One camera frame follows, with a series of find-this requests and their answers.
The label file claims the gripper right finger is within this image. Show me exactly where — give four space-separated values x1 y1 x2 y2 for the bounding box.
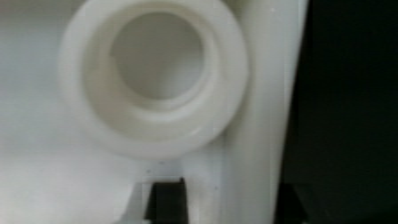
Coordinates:
275 183 322 224

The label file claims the white square table top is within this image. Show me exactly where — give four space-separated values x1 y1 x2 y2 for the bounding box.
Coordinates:
0 0 309 224

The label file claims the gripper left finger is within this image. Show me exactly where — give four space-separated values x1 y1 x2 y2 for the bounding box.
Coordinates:
144 178 190 224

